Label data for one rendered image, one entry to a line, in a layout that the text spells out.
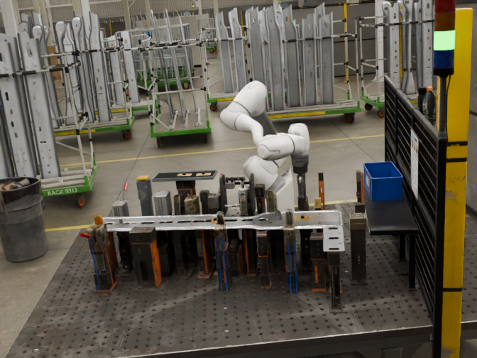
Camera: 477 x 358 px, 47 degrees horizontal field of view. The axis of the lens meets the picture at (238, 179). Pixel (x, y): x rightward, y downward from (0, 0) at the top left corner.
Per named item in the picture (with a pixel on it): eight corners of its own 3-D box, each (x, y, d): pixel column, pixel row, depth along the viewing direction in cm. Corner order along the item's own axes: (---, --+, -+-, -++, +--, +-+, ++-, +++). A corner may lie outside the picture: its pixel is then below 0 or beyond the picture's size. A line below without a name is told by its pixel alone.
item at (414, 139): (417, 202, 255) (418, 138, 246) (409, 187, 276) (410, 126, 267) (421, 202, 255) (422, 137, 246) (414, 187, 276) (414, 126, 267)
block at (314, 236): (309, 293, 273) (306, 240, 265) (309, 282, 284) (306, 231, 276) (329, 293, 272) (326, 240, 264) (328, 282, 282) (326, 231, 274)
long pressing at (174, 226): (81, 234, 296) (81, 231, 296) (97, 219, 317) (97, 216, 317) (343, 228, 274) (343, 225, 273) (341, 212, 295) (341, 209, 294)
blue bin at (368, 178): (371, 202, 294) (371, 178, 290) (363, 184, 323) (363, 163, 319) (403, 199, 293) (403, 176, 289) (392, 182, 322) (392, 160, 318)
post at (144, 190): (145, 250, 341) (135, 182, 328) (148, 245, 348) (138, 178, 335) (156, 249, 340) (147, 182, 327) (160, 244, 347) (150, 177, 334)
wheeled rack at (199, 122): (212, 143, 908) (201, 33, 856) (152, 150, 904) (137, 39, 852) (210, 122, 1090) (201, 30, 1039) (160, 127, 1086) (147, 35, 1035)
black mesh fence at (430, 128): (419, 482, 245) (424, 142, 199) (377, 275, 430) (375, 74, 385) (452, 484, 242) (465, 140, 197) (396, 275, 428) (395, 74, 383)
